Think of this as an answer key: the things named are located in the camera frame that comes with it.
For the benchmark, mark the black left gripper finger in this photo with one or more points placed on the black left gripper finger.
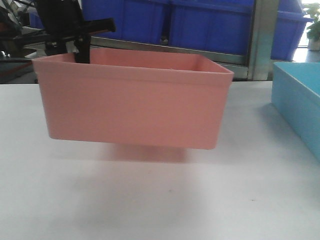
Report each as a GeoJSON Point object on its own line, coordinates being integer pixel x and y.
{"type": "Point", "coordinates": [98, 26]}
{"type": "Point", "coordinates": [82, 44]}

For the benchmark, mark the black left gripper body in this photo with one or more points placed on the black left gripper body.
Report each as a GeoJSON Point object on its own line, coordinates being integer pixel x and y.
{"type": "Point", "coordinates": [62, 19]}

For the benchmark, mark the pink plastic box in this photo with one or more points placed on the pink plastic box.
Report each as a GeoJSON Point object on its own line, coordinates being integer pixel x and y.
{"type": "Point", "coordinates": [134, 97]}

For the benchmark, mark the light blue plastic box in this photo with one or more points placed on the light blue plastic box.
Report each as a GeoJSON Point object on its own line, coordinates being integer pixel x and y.
{"type": "Point", "coordinates": [296, 95]}

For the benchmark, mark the stainless steel shelf rack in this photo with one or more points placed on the stainless steel shelf rack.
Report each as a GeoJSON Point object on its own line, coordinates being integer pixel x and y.
{"type": "Point", "coordinates": [254, 66]}

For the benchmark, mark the blue crate far left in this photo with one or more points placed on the blue crate far left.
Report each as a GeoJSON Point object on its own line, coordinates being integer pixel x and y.
{"type": "Point", "coordinates": [35, 21]}

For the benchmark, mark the blue crate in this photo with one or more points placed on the blue crate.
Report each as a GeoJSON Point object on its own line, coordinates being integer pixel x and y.
{"type": "Point", "coordinates": [35, 21]}
{"type": "Point", "coordinates": [221, 26]}
{"type": "Point", "coordinates": [135, 20]}
{"type": "Point", "coordinates": [289, 28]}

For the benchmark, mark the blue crate centre left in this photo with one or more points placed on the blue crate centre left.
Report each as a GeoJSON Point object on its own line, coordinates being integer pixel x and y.
{"type": "Point", "coordinates": [135, 20]}

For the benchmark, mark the blue crate centre right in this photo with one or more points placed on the blue crate centre right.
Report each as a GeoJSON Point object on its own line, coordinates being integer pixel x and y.
{"type": "Point", "coordinates": [221, 26]}

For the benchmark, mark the blue crate far right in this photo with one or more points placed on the blue crate far right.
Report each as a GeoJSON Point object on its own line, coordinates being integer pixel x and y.
{"type": "Point", "coordinates": [289, 28]}

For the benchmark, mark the potted green plant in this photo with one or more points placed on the potted green plant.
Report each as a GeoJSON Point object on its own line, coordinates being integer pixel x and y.
{"type": "Point", "coordinates": [313, 31]}

